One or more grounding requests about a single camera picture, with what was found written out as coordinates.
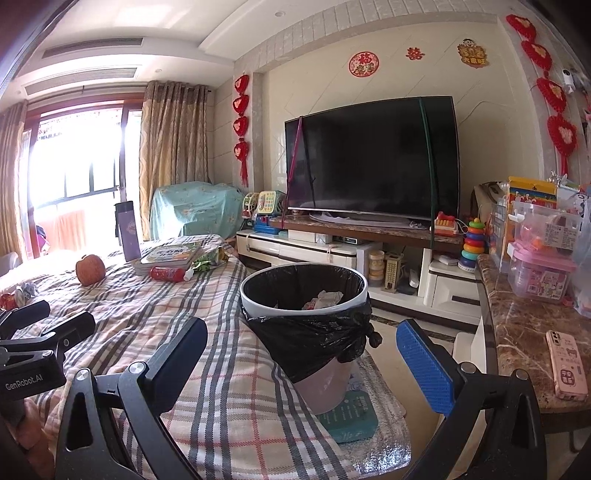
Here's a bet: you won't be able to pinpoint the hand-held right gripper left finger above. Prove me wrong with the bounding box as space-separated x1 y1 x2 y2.
54 318 208 480

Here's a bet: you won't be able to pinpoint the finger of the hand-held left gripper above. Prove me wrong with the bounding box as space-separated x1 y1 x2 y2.
0 311 96 360
0 300 51 341

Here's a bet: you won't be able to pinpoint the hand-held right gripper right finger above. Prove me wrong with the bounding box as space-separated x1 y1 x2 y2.
396 318 548 480

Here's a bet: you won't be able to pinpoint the white bin with black liner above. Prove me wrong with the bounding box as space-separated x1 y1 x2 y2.
239 264 384 415

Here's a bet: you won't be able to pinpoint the apple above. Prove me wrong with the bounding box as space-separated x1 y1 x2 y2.
76 254 106 286

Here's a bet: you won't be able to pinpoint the plaid blanket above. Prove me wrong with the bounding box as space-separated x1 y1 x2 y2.
0 234 352 480

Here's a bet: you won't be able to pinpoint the red snack wrapper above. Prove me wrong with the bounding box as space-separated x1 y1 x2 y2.
149 266 192 283

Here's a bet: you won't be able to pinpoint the brown marble side table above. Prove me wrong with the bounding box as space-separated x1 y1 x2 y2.
475 253 591 414

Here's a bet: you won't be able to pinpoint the beige grid toy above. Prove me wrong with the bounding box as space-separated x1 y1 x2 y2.
385 253 406 294

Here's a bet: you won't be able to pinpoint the orange hanging cloth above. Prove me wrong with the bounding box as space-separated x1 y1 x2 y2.
54 210 88 254

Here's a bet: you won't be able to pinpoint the green snack bag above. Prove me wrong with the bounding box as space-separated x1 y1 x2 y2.
191 247 230 274

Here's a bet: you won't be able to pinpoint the silver foil mat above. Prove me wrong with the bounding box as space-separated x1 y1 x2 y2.
337 355 411 480

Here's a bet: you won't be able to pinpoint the green children's book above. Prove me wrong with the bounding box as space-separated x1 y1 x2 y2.
134 241 204 276

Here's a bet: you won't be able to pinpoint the stacked yellow snack cups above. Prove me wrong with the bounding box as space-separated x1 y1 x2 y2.
368 250 386 283

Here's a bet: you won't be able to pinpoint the purple thermos bottle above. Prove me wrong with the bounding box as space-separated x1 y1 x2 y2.
115 200 141 262

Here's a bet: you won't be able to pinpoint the white paper bag red print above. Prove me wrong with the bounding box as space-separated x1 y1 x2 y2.
302 290 345 311

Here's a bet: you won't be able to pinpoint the beige curtain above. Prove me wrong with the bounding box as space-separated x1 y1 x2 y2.
139 80 211 241
0 102 28 254

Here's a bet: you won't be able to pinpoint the pink phone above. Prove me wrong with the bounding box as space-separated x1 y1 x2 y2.
546 330 589 400

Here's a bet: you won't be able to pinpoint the pink plastic toy box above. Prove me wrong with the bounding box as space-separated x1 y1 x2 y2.
508 240 578 303

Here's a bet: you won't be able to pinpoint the teal covered furniture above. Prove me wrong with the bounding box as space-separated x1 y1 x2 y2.
150 181 245 241

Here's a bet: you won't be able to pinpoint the blue toy cash register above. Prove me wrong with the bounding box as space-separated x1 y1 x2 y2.
252 215 282 235

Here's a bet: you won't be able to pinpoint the white brown television cabinet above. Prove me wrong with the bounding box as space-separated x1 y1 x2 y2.
235 215 485 326

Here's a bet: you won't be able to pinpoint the brown cardboard box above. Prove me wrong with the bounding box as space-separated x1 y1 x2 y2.
471 181 509 222

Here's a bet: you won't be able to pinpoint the toy telephone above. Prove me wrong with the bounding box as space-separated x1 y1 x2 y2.
256 190 287 215

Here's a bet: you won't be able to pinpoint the clear plastic storage box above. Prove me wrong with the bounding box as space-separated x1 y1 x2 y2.
510 199 585 252

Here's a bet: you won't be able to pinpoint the sliding glass balcony door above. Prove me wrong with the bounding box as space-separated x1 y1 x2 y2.
25 95 144 259

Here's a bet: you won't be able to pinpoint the colourful toy box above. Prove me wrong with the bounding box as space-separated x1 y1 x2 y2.
507 175 558 217

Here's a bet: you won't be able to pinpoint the black flat television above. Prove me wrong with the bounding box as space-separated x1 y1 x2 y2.
284 96 461 222

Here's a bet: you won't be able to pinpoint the red heart hanging decoration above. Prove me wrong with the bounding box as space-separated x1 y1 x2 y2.
232 74 251 188
505 14 580 171

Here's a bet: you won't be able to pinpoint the rainbow stacking ring toy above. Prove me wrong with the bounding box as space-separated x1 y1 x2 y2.
458 218 485 272

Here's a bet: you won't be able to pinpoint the round red wall sticker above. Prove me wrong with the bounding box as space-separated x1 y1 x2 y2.
348 51 380 77

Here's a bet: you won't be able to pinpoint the cartoon wall sticker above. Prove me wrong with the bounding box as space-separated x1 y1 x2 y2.
457 39 490 69

